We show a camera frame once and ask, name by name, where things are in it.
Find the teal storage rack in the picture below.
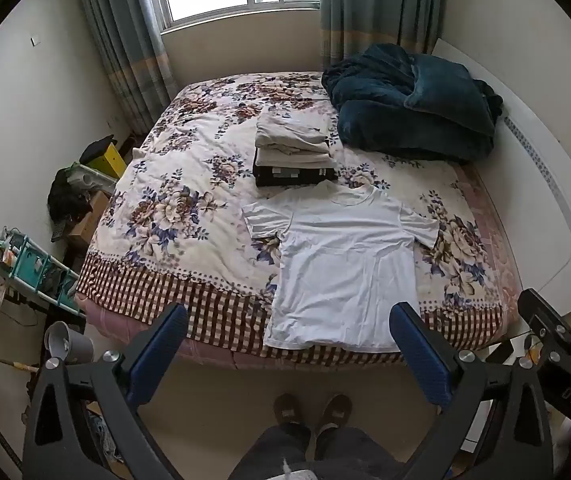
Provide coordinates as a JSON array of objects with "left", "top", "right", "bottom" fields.
[{"left": 0, "top": 227, "right": 86, "bottom": 316}]

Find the black folded garment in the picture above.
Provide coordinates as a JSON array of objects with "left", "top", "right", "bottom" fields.
[{"left": 253, "top": 162, "right": 339, "bottom": 188}]

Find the grey cup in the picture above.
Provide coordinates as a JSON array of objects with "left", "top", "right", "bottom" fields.
[{"left": 44, "top": 321, "right": 95, "bottom": 366}]

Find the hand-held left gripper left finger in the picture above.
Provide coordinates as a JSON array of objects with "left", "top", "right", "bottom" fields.
[{"left": 22, "top": 302, "right": 190, "bottom": 480}]

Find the person's right brown shoe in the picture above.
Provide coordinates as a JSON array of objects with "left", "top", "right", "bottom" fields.
[{"left": 318, "top": 393, "right": 353, "bottom": 431}]

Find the person's left brown shoe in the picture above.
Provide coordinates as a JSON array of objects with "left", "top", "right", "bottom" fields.
[{"left": 274, "top": 393, "right": 306, "bottom": 428}]

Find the person's brown shoe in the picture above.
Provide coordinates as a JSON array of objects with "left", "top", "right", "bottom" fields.
[
  {"left": 274, "top": 393, "right": 306, "bottom": 428},
  {"left": 318, "top": 393, "right": 353, "bottom": 431}
]

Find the white folded garment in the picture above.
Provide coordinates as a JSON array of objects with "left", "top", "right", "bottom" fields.
[{"left": 256, "top": 147, "right": 336, "bottom": 168}]

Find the cardboard box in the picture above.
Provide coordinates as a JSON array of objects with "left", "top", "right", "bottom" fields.
[{"left": 68, "top": 192, "right": 111, "bottom": 251}]

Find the yellow box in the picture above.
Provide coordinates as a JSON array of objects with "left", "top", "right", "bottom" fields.
[{"left": 88, "top": 142, "right": 126, "bottom": 181}]

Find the teal striped curtain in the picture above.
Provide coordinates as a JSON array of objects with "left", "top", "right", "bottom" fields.
[
  {"left": 73, "top": 0, "right": 179, "bottom": 136},
  {"left": 318, "top": 0, "right": 449, "bottom": 73}
]

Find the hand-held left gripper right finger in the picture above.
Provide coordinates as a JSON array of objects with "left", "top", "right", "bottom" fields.
[{"left": 389, "top": 301, "right": 553, "bottom": 480}]

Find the white headboard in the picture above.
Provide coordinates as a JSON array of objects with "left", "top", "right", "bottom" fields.
[{"left": 430, "top": 37, "right": 571, "bottom": 316}]

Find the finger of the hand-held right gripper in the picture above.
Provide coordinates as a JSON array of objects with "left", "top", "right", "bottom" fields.
[{"left": 517, "top": 288, "right": 571, "bottom": 361}]

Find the dark teal plush blanket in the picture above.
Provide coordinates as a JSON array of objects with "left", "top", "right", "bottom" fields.
[{"left": 321, "top": 43, "right": 503, "bottom": 162}]

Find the white t-shirt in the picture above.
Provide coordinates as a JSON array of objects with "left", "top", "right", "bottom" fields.
[{"left": 242, "top": 181, "right": 440, "bottom": 353}]

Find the floral checked blanket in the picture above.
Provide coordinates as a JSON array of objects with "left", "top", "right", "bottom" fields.
[{"left": 74, "top": 71, "right": 523, "bottom": 366}]

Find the beige folded garment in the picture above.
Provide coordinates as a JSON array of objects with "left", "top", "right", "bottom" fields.
[{"left": 256, "top": 116, "right": 333, "bottom": 156}]

